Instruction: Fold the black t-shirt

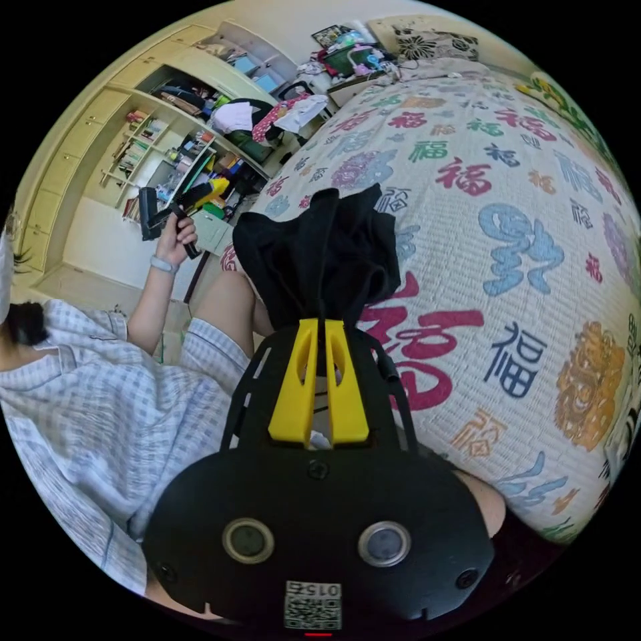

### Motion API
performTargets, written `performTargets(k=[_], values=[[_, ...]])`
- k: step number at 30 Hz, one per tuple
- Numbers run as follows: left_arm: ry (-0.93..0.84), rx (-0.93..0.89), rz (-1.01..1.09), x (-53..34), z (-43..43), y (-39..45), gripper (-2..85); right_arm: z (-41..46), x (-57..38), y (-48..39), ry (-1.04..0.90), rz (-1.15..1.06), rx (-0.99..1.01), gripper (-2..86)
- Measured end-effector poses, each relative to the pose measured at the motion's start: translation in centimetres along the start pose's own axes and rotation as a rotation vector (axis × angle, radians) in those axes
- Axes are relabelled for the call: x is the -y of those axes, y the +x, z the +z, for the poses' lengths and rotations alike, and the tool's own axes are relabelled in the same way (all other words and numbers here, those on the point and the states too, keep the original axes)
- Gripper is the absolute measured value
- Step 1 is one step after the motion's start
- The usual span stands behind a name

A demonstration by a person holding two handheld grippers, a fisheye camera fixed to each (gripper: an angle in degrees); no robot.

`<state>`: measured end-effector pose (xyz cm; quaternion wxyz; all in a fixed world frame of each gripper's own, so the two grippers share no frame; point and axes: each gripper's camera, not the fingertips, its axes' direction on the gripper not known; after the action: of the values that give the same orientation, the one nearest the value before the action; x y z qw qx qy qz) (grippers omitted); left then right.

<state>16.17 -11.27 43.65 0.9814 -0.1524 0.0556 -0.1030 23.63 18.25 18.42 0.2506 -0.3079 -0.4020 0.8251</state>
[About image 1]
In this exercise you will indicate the pale green drawer cabinet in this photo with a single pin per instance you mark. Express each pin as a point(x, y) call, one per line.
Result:
point(213, 233)

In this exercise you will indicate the pile of clothes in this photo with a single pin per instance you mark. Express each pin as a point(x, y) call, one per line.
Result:
point(280, 117)

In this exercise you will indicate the black and white floral pillow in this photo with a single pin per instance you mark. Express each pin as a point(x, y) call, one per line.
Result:
point(433, 45)

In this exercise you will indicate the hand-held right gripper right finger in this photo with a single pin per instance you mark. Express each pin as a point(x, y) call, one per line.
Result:
point(348, 400)

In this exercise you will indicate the cluttered bedside table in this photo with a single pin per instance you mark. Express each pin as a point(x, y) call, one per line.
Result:
point(353, 70)

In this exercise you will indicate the bed with printed quilt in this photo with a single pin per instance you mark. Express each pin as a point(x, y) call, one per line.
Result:
point(501, 175)

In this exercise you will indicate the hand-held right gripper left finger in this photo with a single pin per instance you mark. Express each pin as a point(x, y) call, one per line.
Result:
point(293, 390)

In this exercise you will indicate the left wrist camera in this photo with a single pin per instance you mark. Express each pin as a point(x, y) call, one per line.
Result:
point(148, 215)

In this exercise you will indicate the pale yellow wall shelf cupboard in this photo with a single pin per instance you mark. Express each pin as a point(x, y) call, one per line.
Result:
point(115, 150)

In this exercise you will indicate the black t-shirt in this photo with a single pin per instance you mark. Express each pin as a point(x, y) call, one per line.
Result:
point(320, 250)

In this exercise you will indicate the person's right forearm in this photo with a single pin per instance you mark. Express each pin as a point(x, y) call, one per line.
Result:
point(175, 603)

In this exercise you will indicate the person's left forearm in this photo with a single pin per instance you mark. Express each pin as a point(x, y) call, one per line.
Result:
point(150, 310)

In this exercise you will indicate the person's left hand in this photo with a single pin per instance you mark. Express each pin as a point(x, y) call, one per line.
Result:
point(175, 245)

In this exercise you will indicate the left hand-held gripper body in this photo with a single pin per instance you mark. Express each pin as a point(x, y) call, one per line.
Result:
point(167, 215)

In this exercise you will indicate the person's body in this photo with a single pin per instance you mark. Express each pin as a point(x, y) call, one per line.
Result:
point(75, 400)

